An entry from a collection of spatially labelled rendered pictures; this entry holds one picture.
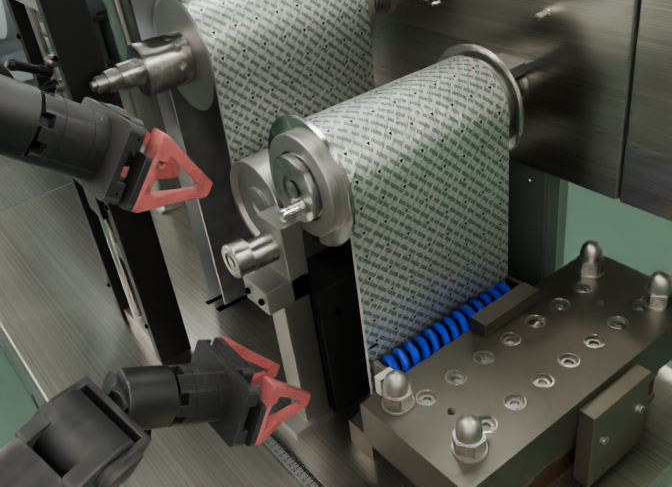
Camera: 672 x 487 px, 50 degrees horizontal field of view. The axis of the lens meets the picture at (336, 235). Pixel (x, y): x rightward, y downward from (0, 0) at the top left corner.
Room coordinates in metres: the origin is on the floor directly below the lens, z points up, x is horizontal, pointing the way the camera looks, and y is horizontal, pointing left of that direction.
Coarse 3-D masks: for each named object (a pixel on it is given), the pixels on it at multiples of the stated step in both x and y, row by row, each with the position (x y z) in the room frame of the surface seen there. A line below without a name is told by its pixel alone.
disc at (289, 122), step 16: (272, 128) 0.72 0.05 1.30; (288, 128) 0.69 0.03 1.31; (304, 128) 0.66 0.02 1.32; (320, 144) 0.64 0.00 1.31; (336, 160) 0.62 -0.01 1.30; (336, 176) 0.62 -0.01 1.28; (352, 208) 0.61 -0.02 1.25; (352, 224) 0.61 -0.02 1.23; (320, 240) 0.66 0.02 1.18; (336, 240) 0.64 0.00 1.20
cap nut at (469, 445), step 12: (468, 420) 0.48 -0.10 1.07; (456, 432) 0.48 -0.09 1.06; (468, 432) 0.47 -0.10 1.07; (480, 432) 0.47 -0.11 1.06; (456, 444) 0.47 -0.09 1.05; (468, 444) 0.47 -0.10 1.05; (480, 444) 0.47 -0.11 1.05; (456, 456) 0.47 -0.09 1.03; (468, 456) 0.47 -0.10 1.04; (480, 456) 0.47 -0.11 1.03
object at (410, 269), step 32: (448, 192) 0.70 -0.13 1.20; (480, 192) 0.72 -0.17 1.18; (384, 224) 0.64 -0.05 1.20; (416, 224) 0.67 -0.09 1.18; (448, 224) 0.69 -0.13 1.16; (480, 224) 0.72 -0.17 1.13; (384, 256) 0.64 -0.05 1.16; (416, 256) 0.67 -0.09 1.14; (448, 256) 0.69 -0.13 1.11; (480, 256) 0.72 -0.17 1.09; (384, 288) 0.64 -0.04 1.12; (416, 288) 0.66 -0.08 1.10; (448, 288) 0.69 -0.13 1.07; (480, 288) 0.72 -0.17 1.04; (384, 320) 0.64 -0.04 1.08; (416, 320) 0.66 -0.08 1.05; (384, 352) 0.63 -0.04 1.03
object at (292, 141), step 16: (272, 144) 0.70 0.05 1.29; (288, 144) 0.67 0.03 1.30; (304, 144) 0.65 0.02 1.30; (272, 160) 0.71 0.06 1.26; (304, 160) 0.65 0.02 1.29; (320, 160) 0.64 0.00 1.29; (272, 176) 0.71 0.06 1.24; (320, 176) 0.63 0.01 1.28; (336, 192) 0.62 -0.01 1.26; (336, 208) 0.62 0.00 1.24; (304, 224) 0.67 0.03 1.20; (320, 224) 0.64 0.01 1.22; (336, 224) 0.63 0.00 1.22
